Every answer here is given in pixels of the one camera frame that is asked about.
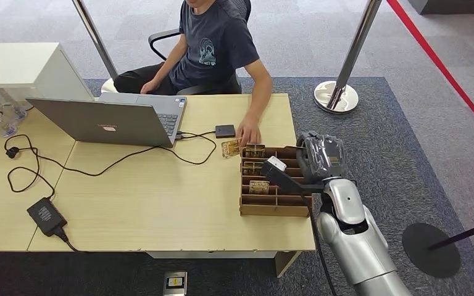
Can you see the person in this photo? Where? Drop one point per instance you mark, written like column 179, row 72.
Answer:
column 214, row 45

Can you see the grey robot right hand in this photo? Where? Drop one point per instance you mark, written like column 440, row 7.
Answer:
column 323, row 157

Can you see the chrome stanchion post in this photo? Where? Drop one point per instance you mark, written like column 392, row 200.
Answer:
column 353, row 49
column 96, row 39

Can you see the dark grey rug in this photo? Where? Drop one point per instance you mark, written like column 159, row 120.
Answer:
column 384, row 122

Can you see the grey laptop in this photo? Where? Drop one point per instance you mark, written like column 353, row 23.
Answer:
column 102, row 122

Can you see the metal floor socket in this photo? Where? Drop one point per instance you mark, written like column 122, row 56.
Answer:
column 175, row 283

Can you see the person's right hand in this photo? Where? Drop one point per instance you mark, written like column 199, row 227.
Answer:
column 150, row 86

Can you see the light wooden desk leg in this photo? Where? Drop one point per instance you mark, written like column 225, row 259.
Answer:
column 287, row 263

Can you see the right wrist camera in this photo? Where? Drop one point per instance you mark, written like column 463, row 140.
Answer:
column 280, row 171

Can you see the black office chair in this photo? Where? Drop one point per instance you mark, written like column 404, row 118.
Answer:
column 161, row 35

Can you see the small black card reader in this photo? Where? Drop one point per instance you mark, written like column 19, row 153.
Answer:
column 225, row 131

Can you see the gold patterned card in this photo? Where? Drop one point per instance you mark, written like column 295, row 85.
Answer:
column 230, row 148
column 259, row 187
column 253, row 168
column 255, row 151

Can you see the dark grey platform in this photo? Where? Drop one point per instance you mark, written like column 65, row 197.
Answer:
column 453, row 5

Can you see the person's left hand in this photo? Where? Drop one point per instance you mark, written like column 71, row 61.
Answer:
column 248, row 132

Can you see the red barrier belt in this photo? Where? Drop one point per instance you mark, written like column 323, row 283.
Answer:
column 441, row 65

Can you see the black power adapter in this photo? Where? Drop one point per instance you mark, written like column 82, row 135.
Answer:
column 45, row 216

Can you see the person's right forearm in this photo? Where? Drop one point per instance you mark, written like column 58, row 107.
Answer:
column 171, row 61

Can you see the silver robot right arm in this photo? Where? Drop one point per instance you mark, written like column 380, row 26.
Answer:
column 355, row 241

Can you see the brown wooden card holder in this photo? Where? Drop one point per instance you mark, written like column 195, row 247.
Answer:
column 278, row 202

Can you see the white cabinet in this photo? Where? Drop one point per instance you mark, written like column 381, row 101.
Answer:
column 20, row 65

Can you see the person's left forearm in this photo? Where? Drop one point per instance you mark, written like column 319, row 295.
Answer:
column 261, row 94

